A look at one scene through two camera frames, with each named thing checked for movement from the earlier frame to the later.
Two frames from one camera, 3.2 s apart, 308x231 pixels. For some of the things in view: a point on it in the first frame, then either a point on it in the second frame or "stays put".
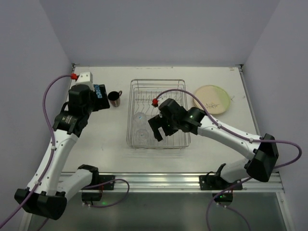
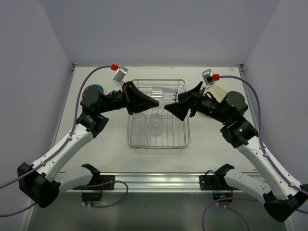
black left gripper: [102, 96] -> [127, 97]
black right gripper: [159, 121] -> [195, 101]
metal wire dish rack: [145, 96] stays put
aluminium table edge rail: [240, 68] stays put
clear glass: [155, 142] -> [164, 95]
